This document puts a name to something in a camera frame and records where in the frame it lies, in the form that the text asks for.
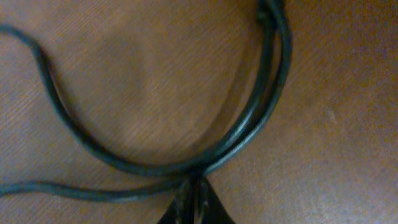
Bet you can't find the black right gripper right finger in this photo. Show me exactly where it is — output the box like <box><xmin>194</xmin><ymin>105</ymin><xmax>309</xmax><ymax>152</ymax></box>
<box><xmin>198</xmin><ymin>178</ymin><xmax>235</xmax><ymax>224</ymax></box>

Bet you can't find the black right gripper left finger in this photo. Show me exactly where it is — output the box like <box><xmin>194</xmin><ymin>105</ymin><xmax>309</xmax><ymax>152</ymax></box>
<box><xmin>157</xmin><ymin>180</ymin><xmax>195</xmax><ymax>224</ymax></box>

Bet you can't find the black usb cable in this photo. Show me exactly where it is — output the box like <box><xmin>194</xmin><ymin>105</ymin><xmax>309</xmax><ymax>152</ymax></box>
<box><xmin>0</xmin><ymin>0</ymin><xmax>294</xmax><ymax>203</ymax></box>

